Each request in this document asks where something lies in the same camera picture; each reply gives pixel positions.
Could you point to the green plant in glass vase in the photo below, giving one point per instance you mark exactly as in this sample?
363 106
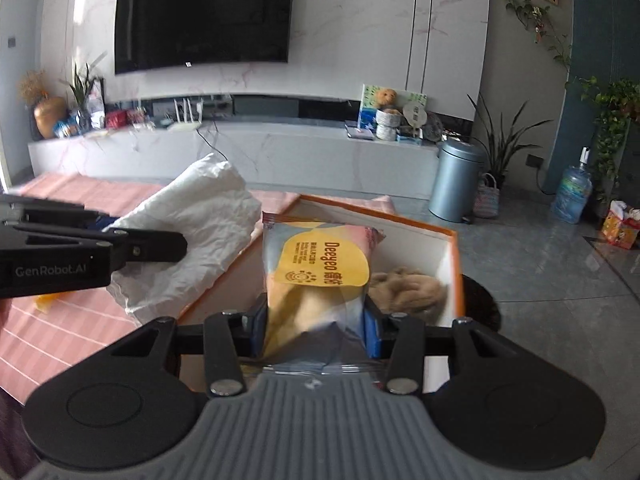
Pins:
84 92

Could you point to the black wall socket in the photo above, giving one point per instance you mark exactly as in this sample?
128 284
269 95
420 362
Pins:
534 161

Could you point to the orange-rimmed white box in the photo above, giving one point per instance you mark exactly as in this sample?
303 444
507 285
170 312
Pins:
420 240

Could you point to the white knitted pot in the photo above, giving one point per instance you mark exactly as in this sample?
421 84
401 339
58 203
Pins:
388 125

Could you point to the dark round object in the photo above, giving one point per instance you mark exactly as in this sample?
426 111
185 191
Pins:
482 305

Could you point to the pink checked tablecloth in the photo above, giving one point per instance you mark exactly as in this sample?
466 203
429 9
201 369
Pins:
65 330

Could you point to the long leaf potted plant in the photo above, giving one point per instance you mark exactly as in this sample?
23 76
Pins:
500 145

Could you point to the yellow label plastic packet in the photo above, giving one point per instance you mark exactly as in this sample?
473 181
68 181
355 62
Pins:
315 300

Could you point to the grey metal trash can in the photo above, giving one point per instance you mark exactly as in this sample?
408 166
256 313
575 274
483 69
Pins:
455 185

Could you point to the blue snack bags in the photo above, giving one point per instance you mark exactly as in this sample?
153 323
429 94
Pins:
65 127

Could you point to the gold vase with dried flowers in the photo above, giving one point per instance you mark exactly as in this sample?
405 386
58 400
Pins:
50 117

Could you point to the black wall television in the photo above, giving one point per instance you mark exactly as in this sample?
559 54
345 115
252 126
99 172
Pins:
205 15

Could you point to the white crinkled plastic bag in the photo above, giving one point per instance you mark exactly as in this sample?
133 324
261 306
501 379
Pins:
200 220

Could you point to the woven basket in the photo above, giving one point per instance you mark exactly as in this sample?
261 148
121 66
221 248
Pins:
486 200

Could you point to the grey marble television cabinet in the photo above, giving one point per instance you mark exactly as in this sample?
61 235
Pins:
280 155

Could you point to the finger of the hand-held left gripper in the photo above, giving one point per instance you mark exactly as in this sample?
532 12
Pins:
150 250
45 212

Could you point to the brown plush cloth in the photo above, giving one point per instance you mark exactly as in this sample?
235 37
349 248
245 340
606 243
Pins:
410 290

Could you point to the blue water bottle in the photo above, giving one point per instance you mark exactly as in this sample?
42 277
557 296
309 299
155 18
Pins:
571 192

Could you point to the red box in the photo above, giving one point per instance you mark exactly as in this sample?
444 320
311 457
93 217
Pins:
116 119
138 116

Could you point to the yellow cloth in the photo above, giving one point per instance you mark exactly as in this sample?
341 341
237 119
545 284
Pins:
47 302

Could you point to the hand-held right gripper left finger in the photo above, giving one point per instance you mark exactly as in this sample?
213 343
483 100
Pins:
222 350

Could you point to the round hand fan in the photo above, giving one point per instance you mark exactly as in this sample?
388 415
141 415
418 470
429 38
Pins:
415 114

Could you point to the brown teddy bear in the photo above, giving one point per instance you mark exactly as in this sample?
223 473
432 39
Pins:
387 99

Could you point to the white router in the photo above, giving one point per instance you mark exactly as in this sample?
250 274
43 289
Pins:
185 122

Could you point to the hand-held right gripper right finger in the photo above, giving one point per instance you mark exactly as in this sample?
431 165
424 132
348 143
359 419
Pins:
406 350

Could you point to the hanging ivy plant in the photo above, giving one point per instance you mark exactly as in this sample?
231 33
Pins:
542 25

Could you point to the orange printed floor box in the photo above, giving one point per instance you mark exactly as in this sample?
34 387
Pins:
620 225

